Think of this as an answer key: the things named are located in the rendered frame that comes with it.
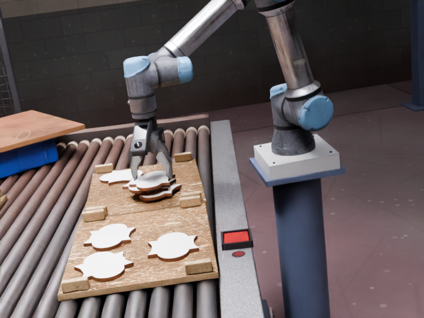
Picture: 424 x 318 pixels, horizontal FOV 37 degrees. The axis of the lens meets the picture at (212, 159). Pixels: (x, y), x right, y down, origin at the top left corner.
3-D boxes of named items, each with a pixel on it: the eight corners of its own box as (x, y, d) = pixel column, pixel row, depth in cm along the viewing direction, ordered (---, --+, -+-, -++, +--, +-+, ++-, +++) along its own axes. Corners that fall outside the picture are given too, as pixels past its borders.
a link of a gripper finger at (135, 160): (140, 176, 191) (149, 149, 188) (134, 183, 185) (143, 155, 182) (130, 172, 191) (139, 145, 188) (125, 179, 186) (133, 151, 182)
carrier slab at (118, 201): (195, 162, 216) (195, 158, 216) (207, 206, 177) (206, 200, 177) (93, 177, 214) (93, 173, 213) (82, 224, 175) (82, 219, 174)
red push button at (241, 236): (248, 235, 157) (247, 230, 156) (250, 246, 151) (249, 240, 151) (224, 238, 157) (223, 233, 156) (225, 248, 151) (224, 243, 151)
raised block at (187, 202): (201, 203, 175) (200, 194, 174) (201, 206, 173) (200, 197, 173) (180, 206, 175) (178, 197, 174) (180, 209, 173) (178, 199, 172)
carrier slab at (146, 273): (206, 208, 176) (205, 202, 175) (219, 277, 137) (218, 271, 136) (81, 226, 174) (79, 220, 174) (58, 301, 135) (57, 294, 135)
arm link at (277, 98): (297, 113, 221) (293, 76, 217) (317, 121, 209) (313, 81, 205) (267, 121, 218) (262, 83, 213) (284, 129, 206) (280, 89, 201)
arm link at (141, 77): (154, 57, 174) (125, 62, 171) (161, 95, 177) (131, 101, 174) (147, 53, 181) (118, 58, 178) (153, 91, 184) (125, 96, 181)
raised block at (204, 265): (212, 268, 138) (211, 257, 137) (212, 272, 136) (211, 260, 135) (185, 272, 138) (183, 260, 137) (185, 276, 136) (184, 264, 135)
